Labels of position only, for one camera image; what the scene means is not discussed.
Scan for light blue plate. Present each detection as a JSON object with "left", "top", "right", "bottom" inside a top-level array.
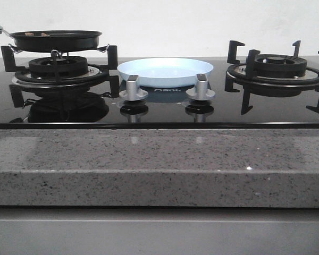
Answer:
[{"left": 117, "top": 57, "right": 214, "bottom": 88}]

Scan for black frying pan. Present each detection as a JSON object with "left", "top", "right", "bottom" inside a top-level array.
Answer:
[{"left": 0, "top": 26, "right": 102, "bottom": 53}]

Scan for brown meat slices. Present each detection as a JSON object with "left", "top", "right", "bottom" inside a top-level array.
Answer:
[{"left": 24, "top": 31, "right": 49, "bottom": 37}]

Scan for left silver stove knob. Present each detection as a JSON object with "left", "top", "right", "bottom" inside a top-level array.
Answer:
[{"left": 119, "top": 75, "right": 148, "bottom": 101}]

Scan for silver stove knob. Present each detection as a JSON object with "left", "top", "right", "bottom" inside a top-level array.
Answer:
[
  {"left": 186, "top": 74, "right": 216, "bottom": 101},
  {"left": 119, "top": 75, "right": 148, "bottom": 101}
]

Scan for right silver stove knob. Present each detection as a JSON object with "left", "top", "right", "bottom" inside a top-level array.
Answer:
[{"left": 186, "top": 74, "right": 216, "bottom": 101}]

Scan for left gas burner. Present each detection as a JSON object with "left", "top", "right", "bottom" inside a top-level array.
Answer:
[{"left": 13, "top": 56, "right": 109, "bottom": 88}]

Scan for gas burner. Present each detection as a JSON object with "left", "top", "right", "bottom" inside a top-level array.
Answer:
[
  {"left": 13, "top": 56, "right": 109, "bottom": 88},
  {"left": 226, "top": 54, "right": 319, "bottom": 89}
]

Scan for right black pan support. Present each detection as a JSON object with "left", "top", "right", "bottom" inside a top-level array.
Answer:
[{"left": 225, "top": 40, "right": 319, "bottom": 115}]

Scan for black pan support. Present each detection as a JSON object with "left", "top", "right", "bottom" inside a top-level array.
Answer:
[
  {"left": 0, "top": 44, "right": 120, "bottom": 83},
  {"left": 225, "top": 40, "right": 319, "bottom": 115}
]

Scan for right gas burner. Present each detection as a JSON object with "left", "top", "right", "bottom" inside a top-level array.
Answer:
[{"left": 226, "top": 54, "right": 319, "bottom": 89}]

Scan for left black pan support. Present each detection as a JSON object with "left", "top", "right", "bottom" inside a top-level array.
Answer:
[{"left": 0, "top": 44, "right": 120, "bottom": 83}]

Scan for black glass cooktop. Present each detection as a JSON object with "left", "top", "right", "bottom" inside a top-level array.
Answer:
[{"left": 0, "top": 58, "right": 319, "bottom": 129}]

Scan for grey cabinet front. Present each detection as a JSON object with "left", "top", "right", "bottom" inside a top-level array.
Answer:
[{"left": 0, "top": 208, "right": 319, "bottom": 254}]

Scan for wire pan support ring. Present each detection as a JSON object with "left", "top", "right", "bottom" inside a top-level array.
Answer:
[{"left": 9, "top": 44, "right": 110, "bottom": 59}]

